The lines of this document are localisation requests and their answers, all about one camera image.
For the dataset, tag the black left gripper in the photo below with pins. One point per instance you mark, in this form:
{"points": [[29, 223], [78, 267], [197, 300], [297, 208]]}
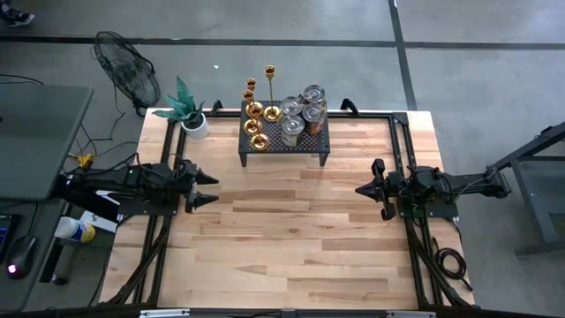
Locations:
{"points": [[189, 181]]}

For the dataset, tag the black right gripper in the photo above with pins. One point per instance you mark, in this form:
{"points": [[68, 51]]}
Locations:
{"points": [[397, 190]]}

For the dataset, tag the medium brass candlestick holder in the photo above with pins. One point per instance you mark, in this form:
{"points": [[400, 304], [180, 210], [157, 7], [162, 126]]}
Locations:
{"points": [[253, 127], [260, 141]]}

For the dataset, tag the silver tin can orange label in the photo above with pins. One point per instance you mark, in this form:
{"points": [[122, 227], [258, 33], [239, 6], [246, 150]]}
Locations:
{"points": [[314, 114]]}

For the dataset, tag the tall brass candlestick holder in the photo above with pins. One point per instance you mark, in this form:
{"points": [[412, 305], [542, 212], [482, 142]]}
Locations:
{"points": [[272, 114]]}

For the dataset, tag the short brass candlestick holder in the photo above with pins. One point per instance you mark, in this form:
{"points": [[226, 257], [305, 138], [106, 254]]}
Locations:
{"points": [[250, 83]]}

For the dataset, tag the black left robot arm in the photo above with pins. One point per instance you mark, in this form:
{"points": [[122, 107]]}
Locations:
{"points": [[110, 183]]}

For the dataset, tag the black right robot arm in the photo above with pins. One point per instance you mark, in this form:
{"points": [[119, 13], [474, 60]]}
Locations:
{"points": [[468, 183]]}

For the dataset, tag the green plant in white pot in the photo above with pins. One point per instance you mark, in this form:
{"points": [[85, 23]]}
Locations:
{"points": [[195, 128]]}

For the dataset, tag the black perforated metal shelf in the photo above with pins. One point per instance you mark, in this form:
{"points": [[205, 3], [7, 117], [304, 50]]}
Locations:
{"points": [[318, 145]]}

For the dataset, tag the white booklet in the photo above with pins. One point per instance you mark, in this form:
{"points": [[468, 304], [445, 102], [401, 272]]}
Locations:
{"points": [[108, 197]]}

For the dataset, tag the white paper sheet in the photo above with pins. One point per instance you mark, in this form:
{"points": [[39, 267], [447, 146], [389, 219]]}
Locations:
{"points": [[95, 219]]}

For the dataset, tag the yellow power plug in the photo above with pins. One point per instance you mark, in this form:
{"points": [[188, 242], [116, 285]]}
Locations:
{"points": [[85, 160]]}

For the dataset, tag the white wipes canister yellow lid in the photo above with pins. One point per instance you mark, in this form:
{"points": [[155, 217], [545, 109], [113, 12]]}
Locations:
{"points": [[73, 229]]}

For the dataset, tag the black floor fan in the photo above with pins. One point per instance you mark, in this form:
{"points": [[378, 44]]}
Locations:
{"points": [[128, 70]]}

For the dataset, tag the black desk foot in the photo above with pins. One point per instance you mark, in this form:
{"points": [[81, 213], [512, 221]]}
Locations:
{"points": [[53, 265]]}

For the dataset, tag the grey raised desk top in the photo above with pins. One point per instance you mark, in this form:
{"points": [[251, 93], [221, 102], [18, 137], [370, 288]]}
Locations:
{"points": [[39, 141]]}

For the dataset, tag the black computer mouse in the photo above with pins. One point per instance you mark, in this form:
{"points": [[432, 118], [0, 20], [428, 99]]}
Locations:
{"points": [[20, 256]]}

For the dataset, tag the black keyboard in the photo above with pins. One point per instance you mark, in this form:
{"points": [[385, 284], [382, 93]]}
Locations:
{"points": [[3, 234]]}

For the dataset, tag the dark grey low desk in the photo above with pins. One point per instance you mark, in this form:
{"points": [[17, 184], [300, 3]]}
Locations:
{"points": [[26, 296]]}

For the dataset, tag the person's shoe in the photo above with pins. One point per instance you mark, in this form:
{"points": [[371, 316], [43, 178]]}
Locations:
{"points": [[17, 17]]}

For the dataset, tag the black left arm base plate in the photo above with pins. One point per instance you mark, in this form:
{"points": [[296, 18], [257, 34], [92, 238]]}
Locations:
{"points": [[150, 211]]}

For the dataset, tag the black aluminium table frame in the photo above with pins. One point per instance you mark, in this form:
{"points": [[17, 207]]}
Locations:
{"points": [[169, 137]]}

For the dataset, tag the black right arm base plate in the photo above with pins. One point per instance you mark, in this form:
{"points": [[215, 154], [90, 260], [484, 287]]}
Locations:
{"points": [[446, 212]]}

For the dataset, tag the silver metal bracket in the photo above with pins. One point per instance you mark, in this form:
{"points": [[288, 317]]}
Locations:
{"points": [[410, 315], [164, 313]]}

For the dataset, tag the dark grey table frame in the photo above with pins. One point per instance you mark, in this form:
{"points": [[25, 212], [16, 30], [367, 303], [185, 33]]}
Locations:
{"points": [[533, 199]]}

